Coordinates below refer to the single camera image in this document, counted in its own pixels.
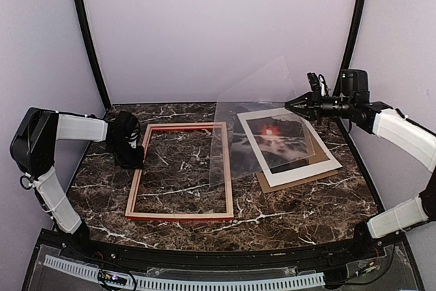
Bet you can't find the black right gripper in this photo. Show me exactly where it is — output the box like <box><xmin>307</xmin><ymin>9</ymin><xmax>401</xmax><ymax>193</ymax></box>
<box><xmin>285</xmin><ymin>86</ymin><xmax>354</xmax><ymax>125</ymax></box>

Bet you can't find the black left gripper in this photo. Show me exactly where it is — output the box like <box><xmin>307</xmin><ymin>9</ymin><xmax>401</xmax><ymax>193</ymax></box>
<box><xmin>107</xmin><ymin>139</ymin><xmax>145</xmax><ymax>170</ymax></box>

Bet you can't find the clear acrylic sheet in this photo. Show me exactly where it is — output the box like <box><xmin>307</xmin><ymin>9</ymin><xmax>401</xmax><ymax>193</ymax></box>
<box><xmin>209</xmin><ymin>57</ymin><xmax>295</xmax><ymax>187</ymax></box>

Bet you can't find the wooden red-edged picture frame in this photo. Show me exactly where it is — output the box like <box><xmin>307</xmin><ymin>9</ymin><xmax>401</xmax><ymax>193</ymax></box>
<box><xmin>125</xmin><ymin>122</ymin><xmax>234</xmax><ymax>221</ymax></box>

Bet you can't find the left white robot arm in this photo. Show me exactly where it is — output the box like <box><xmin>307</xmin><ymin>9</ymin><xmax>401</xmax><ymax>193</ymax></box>
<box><xmin>10</xmin><ymin>107</ymin><xmax>144</xmax><ymax>234</ymax></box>

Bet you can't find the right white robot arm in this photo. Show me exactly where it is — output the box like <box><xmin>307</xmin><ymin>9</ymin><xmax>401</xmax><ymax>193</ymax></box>
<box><xmin>284</xmin><ymin>70</ymin><xmax>435</xmax><ymax>260</ymax></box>

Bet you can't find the sunset seascape photo print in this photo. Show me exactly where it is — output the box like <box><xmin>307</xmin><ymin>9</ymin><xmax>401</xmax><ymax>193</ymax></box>
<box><xmin>230</xmin><ymin>103</ymin><xmax>315</xmax><ymax>178</ymax></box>

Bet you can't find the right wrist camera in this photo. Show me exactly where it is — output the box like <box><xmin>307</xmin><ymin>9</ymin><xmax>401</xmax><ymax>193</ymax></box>
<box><xmin>307</xmin><ymin>72</ymin><xmax>329</xmax><ymax>97</ymax></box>

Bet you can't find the brown frame backing board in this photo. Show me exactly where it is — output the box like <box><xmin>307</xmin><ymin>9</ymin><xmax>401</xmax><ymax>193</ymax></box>
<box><xmin>255</xmin><ymin>134</ymin><xmax>342</xmax><ymax>194</ymax></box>

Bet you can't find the white slotted cable duct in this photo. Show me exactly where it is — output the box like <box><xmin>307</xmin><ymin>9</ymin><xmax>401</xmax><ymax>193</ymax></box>
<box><xmin>44</xmin><ymin>254</ymin><xmax>326</xmax><ymax>289</ymax></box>

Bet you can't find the black front rail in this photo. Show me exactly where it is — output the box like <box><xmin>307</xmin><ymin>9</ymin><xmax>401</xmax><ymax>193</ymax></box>
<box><xmin>89</xmin><ymin>240</ymin><xmax>395</xmax><ymax>271</ymax></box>

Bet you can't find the left black corner post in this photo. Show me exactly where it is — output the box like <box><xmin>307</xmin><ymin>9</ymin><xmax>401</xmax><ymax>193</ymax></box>
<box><xmin>74</xmin><ymin>0</ymin><xmax>112</xmax><ymax>110</ymax></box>

